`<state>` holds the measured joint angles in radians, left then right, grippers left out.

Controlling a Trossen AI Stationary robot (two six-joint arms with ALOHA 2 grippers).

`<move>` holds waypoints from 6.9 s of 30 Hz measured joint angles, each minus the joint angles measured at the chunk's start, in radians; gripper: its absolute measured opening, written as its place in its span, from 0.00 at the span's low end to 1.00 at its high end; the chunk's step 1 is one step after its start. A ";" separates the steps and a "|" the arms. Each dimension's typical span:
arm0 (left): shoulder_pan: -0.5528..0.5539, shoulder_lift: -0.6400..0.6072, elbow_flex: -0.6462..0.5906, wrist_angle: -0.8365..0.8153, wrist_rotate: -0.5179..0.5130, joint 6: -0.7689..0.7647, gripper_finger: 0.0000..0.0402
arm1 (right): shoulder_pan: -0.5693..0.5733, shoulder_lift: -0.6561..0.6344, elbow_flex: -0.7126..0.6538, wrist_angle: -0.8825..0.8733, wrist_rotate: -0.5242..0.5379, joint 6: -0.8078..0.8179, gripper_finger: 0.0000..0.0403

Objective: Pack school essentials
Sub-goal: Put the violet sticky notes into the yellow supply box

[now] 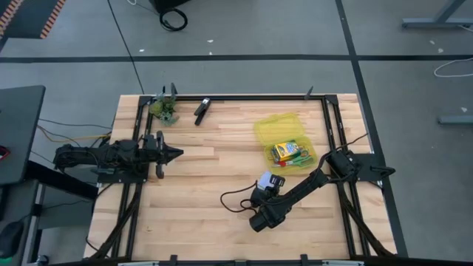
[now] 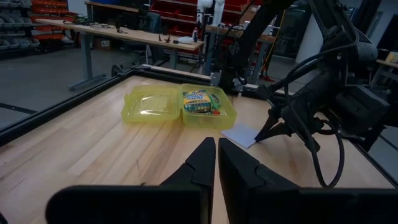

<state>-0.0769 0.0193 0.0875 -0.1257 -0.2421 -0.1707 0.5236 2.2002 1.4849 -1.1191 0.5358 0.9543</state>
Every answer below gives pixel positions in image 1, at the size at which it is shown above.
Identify crayon box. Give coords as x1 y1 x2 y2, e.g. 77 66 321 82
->
271 140 301 163

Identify yellow floor cable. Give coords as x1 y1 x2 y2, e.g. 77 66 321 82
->
36 125 112 143

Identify black coiled cable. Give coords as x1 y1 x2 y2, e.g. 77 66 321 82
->
159 7 188 32

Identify white floor cable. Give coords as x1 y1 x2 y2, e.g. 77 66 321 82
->
433 57 473 78

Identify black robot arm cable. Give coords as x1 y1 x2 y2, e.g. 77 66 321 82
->
220 180 259 214

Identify grey table leg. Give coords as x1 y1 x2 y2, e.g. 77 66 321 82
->
401 0 473 30
438 115 473 125

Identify black striped floor mat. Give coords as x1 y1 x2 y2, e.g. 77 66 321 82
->
0 0 67 40

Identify black aluminium table frame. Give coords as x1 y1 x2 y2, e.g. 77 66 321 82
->
88 94 398 266

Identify dark grey desk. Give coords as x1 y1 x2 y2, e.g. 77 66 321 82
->
0 85 47 185

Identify black computer mouse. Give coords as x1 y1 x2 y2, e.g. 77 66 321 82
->
0 220 24 258

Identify black equipment case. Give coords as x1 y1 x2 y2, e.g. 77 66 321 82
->
149 0 193 14

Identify yellow translucent plastic case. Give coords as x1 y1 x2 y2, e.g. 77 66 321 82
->
253 112 319 177

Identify green handled scissors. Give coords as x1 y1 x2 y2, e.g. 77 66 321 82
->
284 147 314 168

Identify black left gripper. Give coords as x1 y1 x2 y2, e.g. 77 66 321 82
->
142 131 185 180

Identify small potted green plant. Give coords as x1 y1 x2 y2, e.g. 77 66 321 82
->
149 92 181 126

